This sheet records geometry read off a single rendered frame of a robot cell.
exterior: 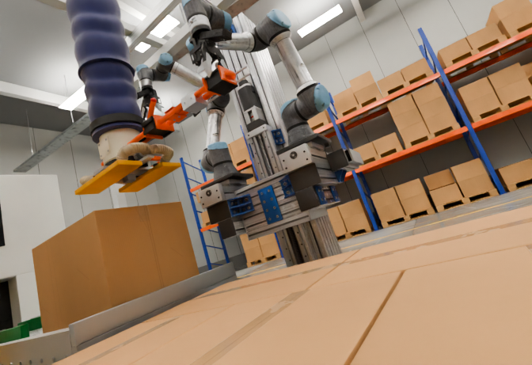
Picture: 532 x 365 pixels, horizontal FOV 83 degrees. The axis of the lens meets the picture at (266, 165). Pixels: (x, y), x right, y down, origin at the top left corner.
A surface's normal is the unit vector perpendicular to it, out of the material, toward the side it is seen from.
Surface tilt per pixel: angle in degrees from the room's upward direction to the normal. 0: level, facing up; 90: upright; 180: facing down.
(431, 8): 90
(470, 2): 90
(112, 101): 74
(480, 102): 90
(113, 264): 90
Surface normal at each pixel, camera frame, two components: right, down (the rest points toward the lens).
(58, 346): -0.55, -0.02
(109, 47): 0.62, -0.19
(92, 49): 0.10, -0.07
